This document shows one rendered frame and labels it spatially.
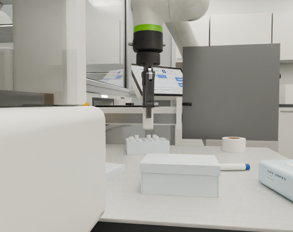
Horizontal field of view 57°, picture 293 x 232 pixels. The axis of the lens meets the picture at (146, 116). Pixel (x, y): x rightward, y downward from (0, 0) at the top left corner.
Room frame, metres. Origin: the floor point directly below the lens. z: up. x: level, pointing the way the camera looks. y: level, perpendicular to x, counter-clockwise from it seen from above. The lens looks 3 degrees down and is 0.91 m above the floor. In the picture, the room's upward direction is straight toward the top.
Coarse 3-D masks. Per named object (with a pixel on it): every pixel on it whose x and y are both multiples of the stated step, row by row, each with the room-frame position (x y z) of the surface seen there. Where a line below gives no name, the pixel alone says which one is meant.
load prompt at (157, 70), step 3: (138, 69) 1.94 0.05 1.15; (141, 69) 1.96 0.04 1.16; (153, 69) 2.03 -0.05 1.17; (156, 69) 2.05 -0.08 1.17; (159, 69) 2.06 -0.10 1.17; (162, 69) 2.08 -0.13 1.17; (165, 69) 2.10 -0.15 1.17; (156, 72) 2.02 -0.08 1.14; (159, 72) 2.03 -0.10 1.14; (162, 72) 2.05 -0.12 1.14; (165, 72) 2.07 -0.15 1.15; (168, 72) 2.09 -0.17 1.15
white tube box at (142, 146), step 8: (128, 144) 0.76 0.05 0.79; (136, 144) 0.77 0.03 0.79; (144, 144) 0.77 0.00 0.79; (152, 144) 0.77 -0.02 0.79; (160, 144) 0.77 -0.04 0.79; (168, 144) 0.78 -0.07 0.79; (128, 152) 0.76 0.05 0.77; (136, 152) 0.77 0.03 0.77; (144, 152) 0.77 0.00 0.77; (152, 152) 0.77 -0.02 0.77; (160, 152) 0.77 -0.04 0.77; (168, 152) 0.78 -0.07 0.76
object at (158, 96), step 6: (156, 66) 2.07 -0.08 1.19; (162, 66) 2.11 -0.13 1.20; (132, 72) 1.89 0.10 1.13; (132, 78) 1.85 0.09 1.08; (132, 84) 1.85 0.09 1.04; (138, 84) 1.83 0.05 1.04; (138, 90) 1.79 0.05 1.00; (138, 96) 1.79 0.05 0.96; (156, 96) 1.84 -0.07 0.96; (162, 96) 1.87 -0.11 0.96; (168, 96) 1.90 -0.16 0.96; (174, 96) 1.93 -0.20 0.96; (180, 96) 1.96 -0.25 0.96
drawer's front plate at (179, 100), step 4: (176, 100) 0.90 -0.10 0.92; (180, 100) 0.90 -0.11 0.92; (176, 104) 0.90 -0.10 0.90; (180, 104) 0.90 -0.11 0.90; (176, 108) 0.90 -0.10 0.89; (180, 108) 0.90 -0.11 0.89; (176, 112) 0.90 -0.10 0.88; (180, 112) 0.90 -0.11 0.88; (176, 116) 0.90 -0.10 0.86; (180, 116) 0.90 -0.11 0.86; (176, 120) 0.90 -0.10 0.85; (180, 120) 0.90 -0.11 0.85; (176, 124) 0.90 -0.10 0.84; (180, 124) 0.90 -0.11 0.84; (176, 128) 0.90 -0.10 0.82; (180, 128) 0.90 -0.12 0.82
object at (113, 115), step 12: (108, 108) 0.95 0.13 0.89; (120, 108) 0.94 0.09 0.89; (132, 108) 0.94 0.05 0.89; (156, 108) 0.93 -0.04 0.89; (168, 108) 0.92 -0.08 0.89; (108, 120) 0.95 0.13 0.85; (120, 120) 0.94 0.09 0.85; (132, 120) 0.94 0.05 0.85; (156, 120) 0.92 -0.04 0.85; (168, 120) 0.92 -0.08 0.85
